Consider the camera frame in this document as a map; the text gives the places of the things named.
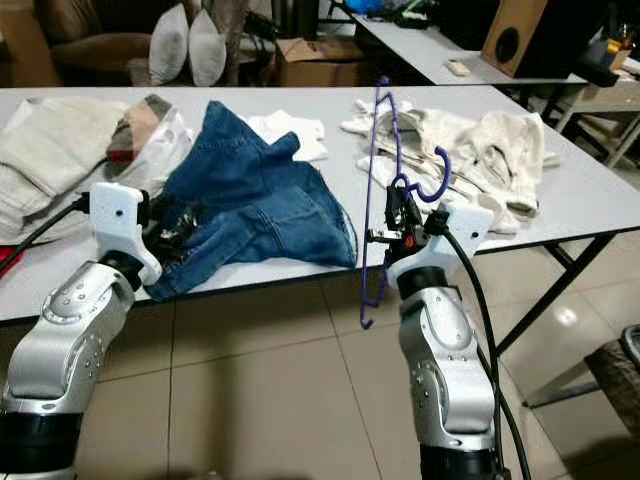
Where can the blue plastic hanger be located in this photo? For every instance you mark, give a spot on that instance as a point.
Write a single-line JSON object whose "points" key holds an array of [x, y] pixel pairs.
{"points": [[447, 170]]}

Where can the blue denim jacket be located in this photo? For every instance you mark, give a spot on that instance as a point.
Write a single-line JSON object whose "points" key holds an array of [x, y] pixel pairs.
{"points": [[250, 200]]}

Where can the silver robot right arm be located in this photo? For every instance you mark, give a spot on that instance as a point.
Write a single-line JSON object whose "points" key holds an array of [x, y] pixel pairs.
{"points": [[445, 350]]}

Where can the cream jacket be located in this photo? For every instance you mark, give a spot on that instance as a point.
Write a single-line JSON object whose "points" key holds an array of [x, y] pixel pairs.
{"points": [[500, 150]]}

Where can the white cloth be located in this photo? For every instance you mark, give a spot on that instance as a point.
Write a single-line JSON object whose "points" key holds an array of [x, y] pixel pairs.
{"points": [[290, 128]]}

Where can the beige jacket plaid lining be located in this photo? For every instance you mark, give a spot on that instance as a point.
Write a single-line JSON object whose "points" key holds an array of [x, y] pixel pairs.
{"points": [[60, 160]]}

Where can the small beige object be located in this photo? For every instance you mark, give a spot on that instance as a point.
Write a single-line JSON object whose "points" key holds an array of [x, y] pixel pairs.
{"points": [[459, 68]]}

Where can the red garment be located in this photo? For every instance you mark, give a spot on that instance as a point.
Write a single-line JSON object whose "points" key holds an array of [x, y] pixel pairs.
{"points": [[10, 260]]}

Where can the white side table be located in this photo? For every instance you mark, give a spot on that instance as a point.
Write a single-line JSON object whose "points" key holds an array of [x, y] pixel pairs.
{"points": [[420, 50]]}

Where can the small cardboard box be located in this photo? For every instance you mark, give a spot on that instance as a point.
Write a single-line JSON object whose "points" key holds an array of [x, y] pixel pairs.
{"points": [[315, 65]]}

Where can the grey pillow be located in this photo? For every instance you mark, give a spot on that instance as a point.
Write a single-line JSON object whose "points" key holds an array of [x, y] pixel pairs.
{"points": [[208, 55], [168, 50]]}

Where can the brown armchair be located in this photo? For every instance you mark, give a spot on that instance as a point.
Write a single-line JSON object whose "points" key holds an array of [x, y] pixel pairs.
{"points": [[90, 50]]}

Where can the blue object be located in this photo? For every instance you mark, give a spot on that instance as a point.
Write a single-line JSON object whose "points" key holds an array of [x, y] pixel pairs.
{"points": [[363, 6]]}

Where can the person in brown trousers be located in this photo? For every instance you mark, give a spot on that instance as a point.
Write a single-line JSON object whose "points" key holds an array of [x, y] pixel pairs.
{"points": [[225, 25]]}

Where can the wooden speaker box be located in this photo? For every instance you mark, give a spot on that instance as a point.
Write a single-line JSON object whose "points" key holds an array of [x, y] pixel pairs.
{"points": [[525, 20]]}

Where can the small white table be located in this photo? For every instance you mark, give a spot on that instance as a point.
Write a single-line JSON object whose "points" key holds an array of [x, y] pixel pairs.
{"points": [[605, 95]]}

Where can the large cardboard box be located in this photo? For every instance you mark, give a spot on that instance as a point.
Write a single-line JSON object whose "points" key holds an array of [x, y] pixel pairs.
{"points": [[25, 50]]}

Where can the dark brown seat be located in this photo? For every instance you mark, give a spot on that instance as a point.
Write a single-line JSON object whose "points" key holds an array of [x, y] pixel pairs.
{"points": [[615, 385]]}

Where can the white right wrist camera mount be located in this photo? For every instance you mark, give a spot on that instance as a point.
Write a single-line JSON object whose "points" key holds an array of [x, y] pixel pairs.
{"points": [[465, 222]]}

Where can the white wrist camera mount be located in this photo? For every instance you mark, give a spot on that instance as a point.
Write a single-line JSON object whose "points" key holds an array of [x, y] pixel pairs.
{"points": [[115, 215], [465, 222]]}

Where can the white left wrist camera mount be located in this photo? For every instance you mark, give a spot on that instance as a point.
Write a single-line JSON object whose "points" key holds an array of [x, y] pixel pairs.
{"points": [[115, 215]]}

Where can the black table leg frame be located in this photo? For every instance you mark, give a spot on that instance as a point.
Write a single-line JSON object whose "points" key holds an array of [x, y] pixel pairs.
{"points": [[565, 283]]}

